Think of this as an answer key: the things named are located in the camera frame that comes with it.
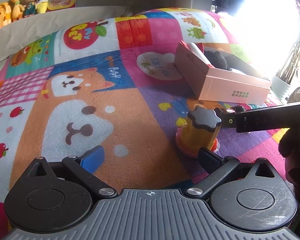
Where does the white toy rocket red fin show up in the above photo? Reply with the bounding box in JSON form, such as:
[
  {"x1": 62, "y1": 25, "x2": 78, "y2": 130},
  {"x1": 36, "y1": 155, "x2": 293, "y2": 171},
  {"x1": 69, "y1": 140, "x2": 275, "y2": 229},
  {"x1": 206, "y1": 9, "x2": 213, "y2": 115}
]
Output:
[{"x1": 181, "y1": 40, "x2": 217, "y2": 68}]

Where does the colourful cartoon play mat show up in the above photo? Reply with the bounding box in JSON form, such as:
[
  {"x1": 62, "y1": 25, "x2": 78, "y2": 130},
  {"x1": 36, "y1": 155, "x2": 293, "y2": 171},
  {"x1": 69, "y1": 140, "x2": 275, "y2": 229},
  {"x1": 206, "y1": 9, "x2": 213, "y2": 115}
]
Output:
[{"x1": 0, "y1": 7, "x2": 300, "y2": 240}]

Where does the black plush toy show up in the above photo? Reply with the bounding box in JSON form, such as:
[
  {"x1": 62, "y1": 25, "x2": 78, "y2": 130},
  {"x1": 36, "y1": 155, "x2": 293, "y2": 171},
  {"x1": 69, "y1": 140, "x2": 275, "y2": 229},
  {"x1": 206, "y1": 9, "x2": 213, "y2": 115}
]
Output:
[{"x1": 204, "y1": 50, "x2": 233, "y2": 71}]

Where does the baby doll in green overalls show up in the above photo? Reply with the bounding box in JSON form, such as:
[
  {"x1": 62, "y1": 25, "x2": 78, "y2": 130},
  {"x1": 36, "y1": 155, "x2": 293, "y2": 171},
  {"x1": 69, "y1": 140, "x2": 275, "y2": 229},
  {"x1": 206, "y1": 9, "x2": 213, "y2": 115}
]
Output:
[{"x1": 22, "y1": 0, "x2": 38, "y2": 18}]

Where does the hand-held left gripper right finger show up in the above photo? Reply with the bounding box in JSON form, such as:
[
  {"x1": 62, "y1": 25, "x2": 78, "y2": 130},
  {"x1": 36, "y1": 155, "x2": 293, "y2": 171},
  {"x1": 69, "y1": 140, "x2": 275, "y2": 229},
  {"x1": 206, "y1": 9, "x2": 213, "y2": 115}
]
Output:
[{"x1": 186, "y1": 147, "x2": 278, "y2": 200}]

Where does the grey plant pot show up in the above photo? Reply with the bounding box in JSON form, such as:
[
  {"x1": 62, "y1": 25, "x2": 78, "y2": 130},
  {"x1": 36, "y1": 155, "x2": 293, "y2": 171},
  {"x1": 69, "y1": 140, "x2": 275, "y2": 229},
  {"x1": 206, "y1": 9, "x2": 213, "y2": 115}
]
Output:
[{"x1": 271, "y1": 75, "x2": 294, "y2": 100}]

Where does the gold pudding toy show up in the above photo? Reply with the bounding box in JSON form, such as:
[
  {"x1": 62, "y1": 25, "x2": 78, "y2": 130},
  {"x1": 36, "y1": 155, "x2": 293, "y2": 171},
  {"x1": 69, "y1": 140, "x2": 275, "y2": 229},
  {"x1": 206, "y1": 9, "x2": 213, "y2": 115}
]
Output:
[{"x1": 175, "y1": 106, "x2": 222, "y2": 158}]

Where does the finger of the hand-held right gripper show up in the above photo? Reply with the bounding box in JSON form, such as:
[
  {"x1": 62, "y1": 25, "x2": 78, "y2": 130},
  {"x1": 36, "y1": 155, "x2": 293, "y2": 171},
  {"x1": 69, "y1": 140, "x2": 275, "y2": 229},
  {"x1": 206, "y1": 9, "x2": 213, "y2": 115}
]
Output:
[{"x1": 214, "y1": 101, "x2": 300, "y2": 133}]

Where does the pink cardboard box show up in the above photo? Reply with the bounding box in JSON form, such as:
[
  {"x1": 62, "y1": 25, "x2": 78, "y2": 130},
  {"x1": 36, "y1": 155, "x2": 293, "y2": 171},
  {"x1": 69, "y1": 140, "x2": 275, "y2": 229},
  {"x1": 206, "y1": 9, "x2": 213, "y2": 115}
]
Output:
[{"x1": 174, "y1": 40, "x2": 272, "y2": 105}]

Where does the orange duck plush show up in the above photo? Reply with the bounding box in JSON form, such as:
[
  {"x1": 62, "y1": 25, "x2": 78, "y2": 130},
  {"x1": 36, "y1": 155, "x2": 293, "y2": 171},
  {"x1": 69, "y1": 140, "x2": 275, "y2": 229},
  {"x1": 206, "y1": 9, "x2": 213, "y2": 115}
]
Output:
[{"x1": 0, "y1": 2, "x2": 12, "y2": 32}]

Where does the banana plush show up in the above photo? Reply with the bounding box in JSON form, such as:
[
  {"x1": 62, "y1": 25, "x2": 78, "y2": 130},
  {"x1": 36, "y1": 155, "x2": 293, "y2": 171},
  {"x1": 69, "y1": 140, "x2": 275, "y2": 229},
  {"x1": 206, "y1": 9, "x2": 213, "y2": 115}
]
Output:
[{"x1": 36, "y1": 0, "x2": 49, "y2": 14}]

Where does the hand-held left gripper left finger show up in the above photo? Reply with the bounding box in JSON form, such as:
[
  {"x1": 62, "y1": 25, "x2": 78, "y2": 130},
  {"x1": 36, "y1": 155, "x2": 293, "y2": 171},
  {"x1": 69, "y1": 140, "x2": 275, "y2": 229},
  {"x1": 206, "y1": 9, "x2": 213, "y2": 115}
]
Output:
[{"x1": 24, "y1": 145, "x2": 118, "y2": 200}]

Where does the person's right hand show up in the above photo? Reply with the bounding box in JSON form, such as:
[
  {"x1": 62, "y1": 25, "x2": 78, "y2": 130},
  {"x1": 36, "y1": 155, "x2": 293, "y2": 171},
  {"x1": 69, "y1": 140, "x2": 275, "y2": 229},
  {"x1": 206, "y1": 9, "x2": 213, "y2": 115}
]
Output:
[{"x1": 278, "y1": 127, "x2": 300, "y2": 208}]

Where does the yellow bird plush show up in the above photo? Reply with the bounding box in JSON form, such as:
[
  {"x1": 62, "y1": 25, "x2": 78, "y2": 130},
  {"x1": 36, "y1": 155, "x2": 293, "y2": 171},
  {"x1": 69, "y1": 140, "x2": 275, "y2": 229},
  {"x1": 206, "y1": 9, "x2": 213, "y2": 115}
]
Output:
[{"x1": 9, "y1": 0, "x2": 25, "y2": 22}]

